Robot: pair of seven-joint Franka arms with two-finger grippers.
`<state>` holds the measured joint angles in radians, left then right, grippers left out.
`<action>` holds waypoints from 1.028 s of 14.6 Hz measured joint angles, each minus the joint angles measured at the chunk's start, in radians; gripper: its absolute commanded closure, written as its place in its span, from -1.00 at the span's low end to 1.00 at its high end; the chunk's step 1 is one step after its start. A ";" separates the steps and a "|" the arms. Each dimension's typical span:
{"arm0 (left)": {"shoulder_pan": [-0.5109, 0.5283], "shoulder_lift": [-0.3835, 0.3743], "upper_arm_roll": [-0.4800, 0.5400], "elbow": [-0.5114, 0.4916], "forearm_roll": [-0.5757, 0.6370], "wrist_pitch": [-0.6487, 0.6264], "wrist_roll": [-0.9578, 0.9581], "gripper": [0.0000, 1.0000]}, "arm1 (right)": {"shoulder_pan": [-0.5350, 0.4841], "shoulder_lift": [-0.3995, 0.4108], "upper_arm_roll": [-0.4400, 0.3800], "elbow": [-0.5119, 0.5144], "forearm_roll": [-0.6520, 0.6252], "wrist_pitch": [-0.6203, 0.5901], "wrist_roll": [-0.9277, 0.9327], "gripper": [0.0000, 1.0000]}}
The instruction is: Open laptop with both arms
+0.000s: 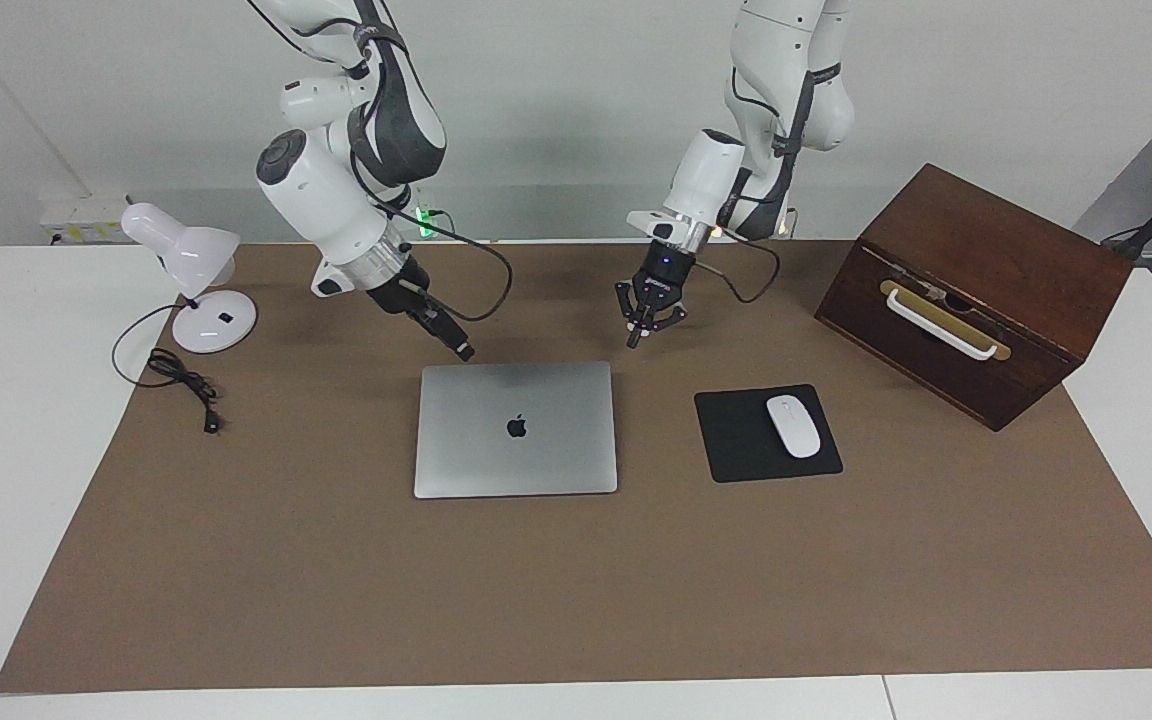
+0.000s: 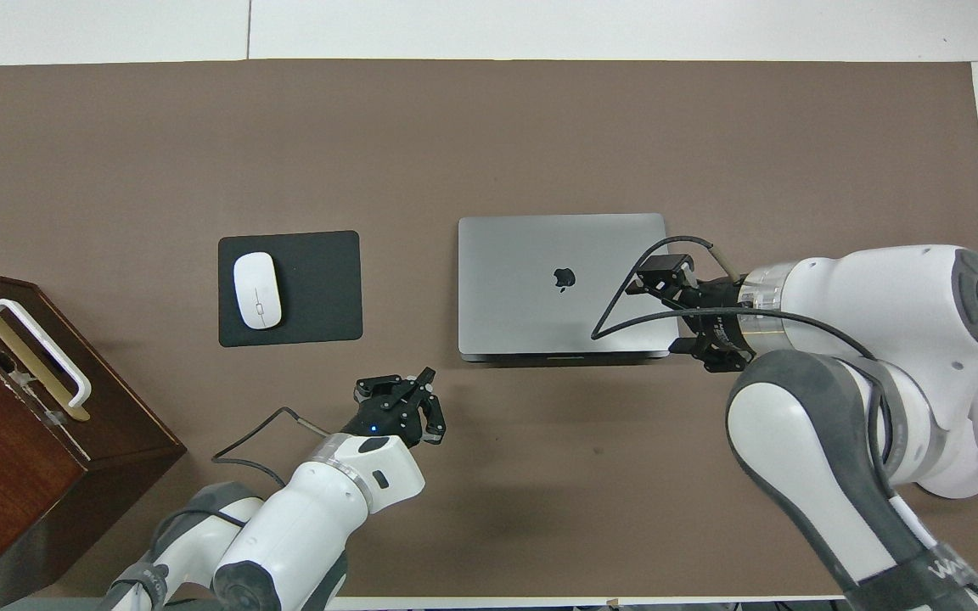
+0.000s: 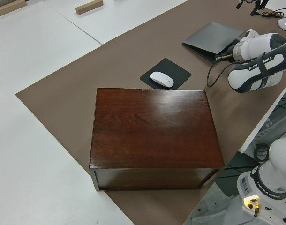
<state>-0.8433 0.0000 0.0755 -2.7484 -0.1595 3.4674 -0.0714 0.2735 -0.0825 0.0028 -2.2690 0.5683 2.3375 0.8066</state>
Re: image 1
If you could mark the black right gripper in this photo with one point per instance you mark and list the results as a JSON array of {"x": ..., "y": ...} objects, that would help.
[{"x": 404, "y": 290}]

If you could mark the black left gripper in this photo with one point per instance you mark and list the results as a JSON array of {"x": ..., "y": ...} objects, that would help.
[{"x": 664, "y": 272}]

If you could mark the silver grey laptop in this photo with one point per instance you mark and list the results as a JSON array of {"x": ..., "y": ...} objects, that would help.
[{"x": 516, "y": 470}]

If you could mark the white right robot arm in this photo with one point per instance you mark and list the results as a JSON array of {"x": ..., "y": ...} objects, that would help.
[{"x": 326, "y": 200}]

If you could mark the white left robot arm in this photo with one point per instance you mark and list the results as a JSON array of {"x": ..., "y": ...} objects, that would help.
[{"x": 706, "y": 180}]

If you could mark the black mouse pad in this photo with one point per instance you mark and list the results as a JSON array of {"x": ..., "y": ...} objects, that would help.
[{"x": 736, "y": 440}]

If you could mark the white computer mouse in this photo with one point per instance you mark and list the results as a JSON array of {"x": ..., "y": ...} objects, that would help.
[{"x": 794, "y": 428}]

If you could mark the white desk lamp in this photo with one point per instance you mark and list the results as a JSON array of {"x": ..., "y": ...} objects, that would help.
[{"x": 186, "y": 250}]

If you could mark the brown table mat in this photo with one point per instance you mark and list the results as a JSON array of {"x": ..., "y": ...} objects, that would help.
[{"x": 536, "y": 600}]

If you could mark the dark brown wooden box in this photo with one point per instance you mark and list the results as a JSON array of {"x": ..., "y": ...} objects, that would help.
[{"x": 996, "y": 250}]

